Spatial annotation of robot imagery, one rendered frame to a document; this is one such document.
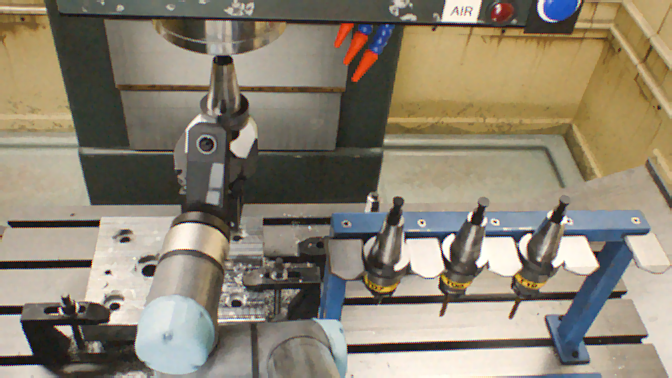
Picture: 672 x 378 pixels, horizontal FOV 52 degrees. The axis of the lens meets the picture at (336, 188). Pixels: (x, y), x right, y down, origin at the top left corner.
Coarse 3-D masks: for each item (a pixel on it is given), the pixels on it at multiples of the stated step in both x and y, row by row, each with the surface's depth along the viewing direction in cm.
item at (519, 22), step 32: (64, 0) 54; (96, 0) 55; (128, 0) 55; (160, 0) 55; (192, 0) 55; (224, 0) 56; (256, 0) 56; (288, 0) 56; (320, 0) 56; (352, 0) 57; (384, 0) 57; (416, 0) 57
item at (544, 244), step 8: (544, 224) 92; (552, 224) 90; (560, 224) 90; (536, 232) 93; (544, 232) 92; (552, 232) 91; (560, 232) 91; (528, 240) 96; (536, 240) 93; (544, 240) 92; (552, 240) 92; (560, 240) 92; (528, 248) 95; (536, 248) 94; (544, 248) 93; (552, 248) 93; (536, 256) 94; (544, 256) 94; (552, 256) 94
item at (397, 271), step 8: (368, 248) 93; (368, 256) 92; (408, 256) 93; (368, 264) 92; (376, 264) 91; (384, 264) 91; (400, 264) 92; (368, 272) 93; (376, 272) 92; (384, 272) 93; (392, 272) 92; (400, 272) 92; (392, 280) 92
